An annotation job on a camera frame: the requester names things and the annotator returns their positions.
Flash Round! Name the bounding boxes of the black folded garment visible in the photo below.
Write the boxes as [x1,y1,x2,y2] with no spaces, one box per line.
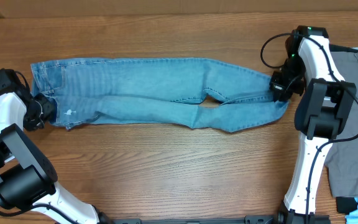
[336,197,358,215]

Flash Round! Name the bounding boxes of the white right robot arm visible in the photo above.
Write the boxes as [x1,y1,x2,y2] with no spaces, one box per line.
[270,26,357,223]

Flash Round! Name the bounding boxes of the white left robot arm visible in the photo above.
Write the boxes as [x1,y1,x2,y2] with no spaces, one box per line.
[0,91,105,223]

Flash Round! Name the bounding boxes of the light blue denim jeans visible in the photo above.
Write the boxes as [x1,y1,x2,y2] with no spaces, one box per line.
[31,58,288,133]

